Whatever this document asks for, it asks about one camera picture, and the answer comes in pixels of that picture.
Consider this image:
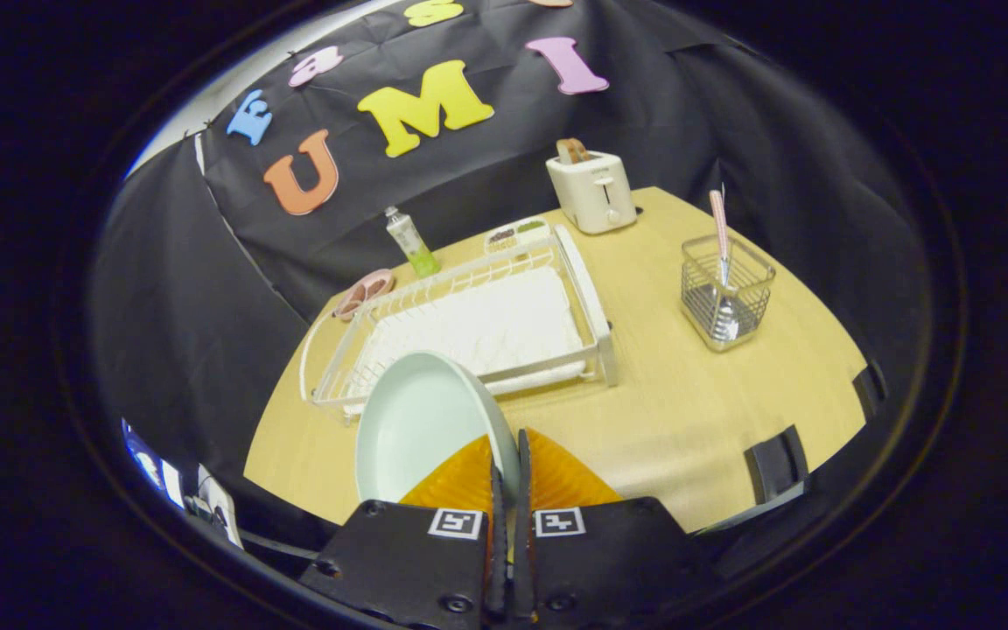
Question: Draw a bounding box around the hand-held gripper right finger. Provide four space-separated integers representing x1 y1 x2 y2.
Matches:
513 427 728 630

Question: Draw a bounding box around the white drying mat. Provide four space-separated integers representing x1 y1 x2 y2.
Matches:
348 265 590 412

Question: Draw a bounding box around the black backdrop cloth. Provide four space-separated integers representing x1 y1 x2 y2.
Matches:
88 0 934 543

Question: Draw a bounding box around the clear wire basket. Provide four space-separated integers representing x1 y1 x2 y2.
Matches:
679 233 776 353

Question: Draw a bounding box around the cream white toaster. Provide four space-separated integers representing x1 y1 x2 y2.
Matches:
546 150 639 235

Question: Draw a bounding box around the pink shallow dish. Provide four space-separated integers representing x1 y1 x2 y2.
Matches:
332 268 396 321

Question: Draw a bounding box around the red checked handle spoon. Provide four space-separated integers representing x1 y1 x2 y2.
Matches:
709 185 743 342

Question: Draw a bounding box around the white wire dish rack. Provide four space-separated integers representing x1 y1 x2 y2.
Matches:
298 224 619 425

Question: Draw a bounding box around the small white compartment tray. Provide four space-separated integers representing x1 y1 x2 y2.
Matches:
485 216 553 255

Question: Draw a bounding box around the clear bottle green liquid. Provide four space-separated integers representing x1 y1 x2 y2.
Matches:
384 206 441 278

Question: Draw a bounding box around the pale green plate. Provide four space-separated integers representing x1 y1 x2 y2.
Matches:
353 350 522 507

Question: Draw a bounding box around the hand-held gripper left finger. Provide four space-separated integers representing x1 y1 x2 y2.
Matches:
298 433 509 630

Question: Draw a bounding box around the black table clamp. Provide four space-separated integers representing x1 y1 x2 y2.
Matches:
745 426 811 506
852 360 890 423

